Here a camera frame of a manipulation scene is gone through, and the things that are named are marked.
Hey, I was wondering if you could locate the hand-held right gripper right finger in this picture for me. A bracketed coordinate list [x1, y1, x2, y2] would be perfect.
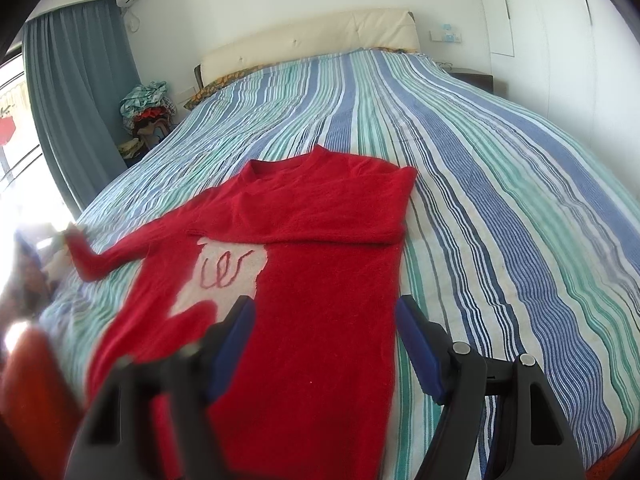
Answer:
[395, 295, 586, 480]

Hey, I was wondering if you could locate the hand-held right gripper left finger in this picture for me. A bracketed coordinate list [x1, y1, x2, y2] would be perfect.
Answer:
[65, 295, 257, 480]

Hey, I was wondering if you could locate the red sweater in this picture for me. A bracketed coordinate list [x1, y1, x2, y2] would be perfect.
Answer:
[65, 144, 418, 480]

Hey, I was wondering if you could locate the pile of clothes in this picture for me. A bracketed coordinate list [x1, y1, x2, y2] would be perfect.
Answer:
[118, 81, 178, 168]

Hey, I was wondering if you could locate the orange clothing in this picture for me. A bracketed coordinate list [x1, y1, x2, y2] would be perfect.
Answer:
[0, 327, 83, 480]

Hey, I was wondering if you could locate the window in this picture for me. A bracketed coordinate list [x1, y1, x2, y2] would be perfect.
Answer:
[0, 50, 71, 216]

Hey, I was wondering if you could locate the grey-blue curtain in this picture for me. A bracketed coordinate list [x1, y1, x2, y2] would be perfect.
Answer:
[22, 0, 141, 216]

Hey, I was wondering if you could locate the striped bedspread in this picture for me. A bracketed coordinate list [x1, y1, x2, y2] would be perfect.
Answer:
[40, 49, 640, 480]

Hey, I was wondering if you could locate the dark nightstand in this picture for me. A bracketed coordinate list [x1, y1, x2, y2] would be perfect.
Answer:
[450, 67, 495, 93]

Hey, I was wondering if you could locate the cream padded headboard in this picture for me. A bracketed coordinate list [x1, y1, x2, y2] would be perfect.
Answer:
[194, 8, 420, 92]

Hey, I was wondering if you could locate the white wardrobe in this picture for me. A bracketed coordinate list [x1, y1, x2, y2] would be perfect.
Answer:
[470, 0, 640, 161]

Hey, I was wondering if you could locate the white wall socket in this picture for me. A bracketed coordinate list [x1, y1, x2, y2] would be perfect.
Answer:
[430, 22, 463, 43]

